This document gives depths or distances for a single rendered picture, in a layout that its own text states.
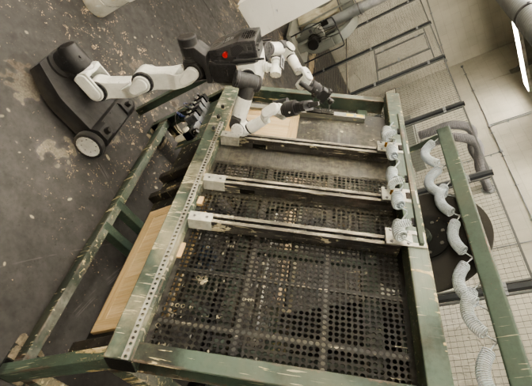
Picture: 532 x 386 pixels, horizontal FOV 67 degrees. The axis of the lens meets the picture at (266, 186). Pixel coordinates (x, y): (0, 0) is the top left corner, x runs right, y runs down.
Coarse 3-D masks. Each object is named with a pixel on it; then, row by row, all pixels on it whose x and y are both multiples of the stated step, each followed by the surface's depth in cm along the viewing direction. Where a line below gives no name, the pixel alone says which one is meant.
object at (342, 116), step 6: (234, 102) 295; (252, 108) 292; (258, 108) 291; (300, 114) 289; (306, 114) 289; (312, 114) 288; (318, 114) 287; (324, 114) 287; (336, 114) 287; (342, 114) 287; (354, 114) 288; (360, 114) 288; (342, 120) 288; (348, 120) 287; (354, 120) 286; (360, 120) 286
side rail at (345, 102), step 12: (264, 96) 311; (276, 96) 310; (288, 96) 308; (300, 96) 307; (336, 96) 303; (348, 96) 303; (360, 96) 304; (336, 108) 309; (348, 108) 308; (360, 108) 306; (372, 108) 305
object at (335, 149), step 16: (224, 144) 263; (240, 144) 261; (256, 144) 259; (272, 144) 257; (288, 144) 255; (304, 144) 254; (320, 144) 256; (336, 144) 255; (384, 144) 250; (400, 144) 251; (368, 160) 255; (384, 160) 253
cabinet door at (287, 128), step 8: (248, 112) 289; (256, 112) 290; (272, 120) 283; (280, 120) 283; (288, 120) 284; (296, 120) 283; (264, 128) 276; (272, 128) 276; (280, 128) 276; (288, 128) 276; (296, 128) 276; (280, 136) 269; (288, 136) 269
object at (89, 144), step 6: (84, 132) 263; (90, 132) 264; (78, 138) 264; (84, 138) 265; (90, 138) 263; (96, 138) 263; (78, 144) 269; (84, 144) 268; (90, 144) 268; (96, 144) 265; (102, 144) 267; (78, 150) 271; (84, 150) 272; (90, 150) 271; (96, 150) 271; (102, 150) 269; (90, 156) 273; (96, 156) 272
